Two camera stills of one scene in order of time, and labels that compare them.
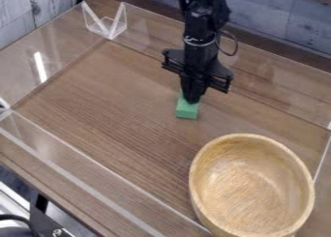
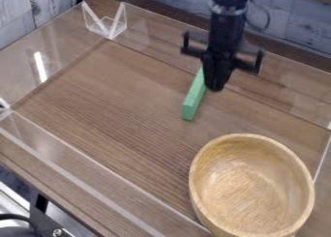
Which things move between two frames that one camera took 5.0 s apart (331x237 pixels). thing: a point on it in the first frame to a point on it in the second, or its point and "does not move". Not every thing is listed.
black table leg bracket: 43,225 does not move
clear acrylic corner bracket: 108,27 does not move
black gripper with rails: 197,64 to 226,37
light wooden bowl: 252,188 does not move
